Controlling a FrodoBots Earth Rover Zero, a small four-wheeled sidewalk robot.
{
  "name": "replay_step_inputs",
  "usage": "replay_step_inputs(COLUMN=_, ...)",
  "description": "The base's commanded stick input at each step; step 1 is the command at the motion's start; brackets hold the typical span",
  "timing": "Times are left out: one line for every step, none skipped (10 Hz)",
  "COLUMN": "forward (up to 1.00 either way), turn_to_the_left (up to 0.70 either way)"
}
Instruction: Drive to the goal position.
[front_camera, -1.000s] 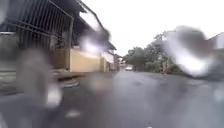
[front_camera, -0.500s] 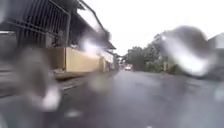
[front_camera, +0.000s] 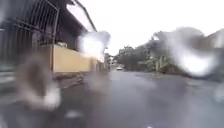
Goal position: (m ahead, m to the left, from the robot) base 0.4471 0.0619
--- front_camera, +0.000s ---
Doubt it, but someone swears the row of trees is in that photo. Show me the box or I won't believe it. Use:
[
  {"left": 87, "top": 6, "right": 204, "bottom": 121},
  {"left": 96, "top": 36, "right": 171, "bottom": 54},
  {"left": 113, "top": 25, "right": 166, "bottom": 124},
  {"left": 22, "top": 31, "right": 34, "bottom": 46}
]
[{"left": 115, "top": 27, "right": 224, "bottom": 81}]

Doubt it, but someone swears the grey asphalt road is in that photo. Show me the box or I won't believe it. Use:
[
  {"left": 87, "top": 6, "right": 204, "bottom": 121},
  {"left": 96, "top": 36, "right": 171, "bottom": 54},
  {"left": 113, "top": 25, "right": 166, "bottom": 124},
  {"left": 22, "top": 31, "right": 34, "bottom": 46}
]
[{"left": 0, "top": 69, "right": 224, "bottom": 128}]

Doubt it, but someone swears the building with metal grille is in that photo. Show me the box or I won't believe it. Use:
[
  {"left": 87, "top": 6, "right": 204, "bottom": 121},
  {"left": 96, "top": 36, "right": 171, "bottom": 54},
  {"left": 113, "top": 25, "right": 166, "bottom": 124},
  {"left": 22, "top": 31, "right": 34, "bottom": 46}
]
[{"left": 0, "top": 0, "right": 98, "bottom": 72}]

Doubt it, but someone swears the yellow wall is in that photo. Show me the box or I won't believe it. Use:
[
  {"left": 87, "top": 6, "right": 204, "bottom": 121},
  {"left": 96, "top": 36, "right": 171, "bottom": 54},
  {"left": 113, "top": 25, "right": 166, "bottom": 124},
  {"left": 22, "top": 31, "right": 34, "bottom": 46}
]
[{"left": 50, "top": 44, "right": 101, "bottom": 74}]

